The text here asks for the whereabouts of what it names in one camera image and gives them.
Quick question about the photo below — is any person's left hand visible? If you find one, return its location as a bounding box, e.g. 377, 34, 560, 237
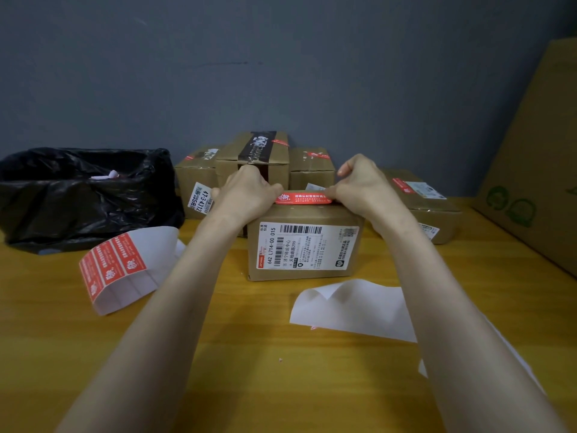
210, 164, 285, 231

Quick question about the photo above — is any person's right hand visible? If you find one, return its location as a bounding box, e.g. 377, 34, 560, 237
324, 153, 416, 238

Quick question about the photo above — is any box with black tape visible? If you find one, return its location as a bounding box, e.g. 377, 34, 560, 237
215, 131, 290, 238

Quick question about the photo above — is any white barcode label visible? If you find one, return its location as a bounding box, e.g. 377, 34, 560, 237
404, 180, 447, 200

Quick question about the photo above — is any small brown cardboard box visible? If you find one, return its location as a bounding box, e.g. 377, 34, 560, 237
246, 190, 365, 282
288, 146, 337, 191
174, 146, 222, 220

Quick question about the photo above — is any long brown cardboard box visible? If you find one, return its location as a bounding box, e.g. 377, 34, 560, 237
378, 169, 463, 245

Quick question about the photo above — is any white shipping label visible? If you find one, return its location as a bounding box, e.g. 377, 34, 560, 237
255, 221, 361, 271

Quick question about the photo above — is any red sticker label strip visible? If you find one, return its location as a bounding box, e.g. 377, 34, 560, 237
79, 226, 186, 316

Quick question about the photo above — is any white backing paper strip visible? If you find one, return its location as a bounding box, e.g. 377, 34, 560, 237
289, 278, 546, 395

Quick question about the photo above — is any person's right forearm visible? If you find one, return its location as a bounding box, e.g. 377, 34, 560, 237
378, 211, 569, 433

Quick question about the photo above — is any person's left forearm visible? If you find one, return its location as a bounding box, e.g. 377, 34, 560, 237
56, 213, 244, 433

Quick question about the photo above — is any black plastic trash bag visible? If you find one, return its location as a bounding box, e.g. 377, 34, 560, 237
0, 147, 186, 256

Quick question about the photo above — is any large green printed carton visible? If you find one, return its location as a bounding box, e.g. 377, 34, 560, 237
473, 38, 577, 278

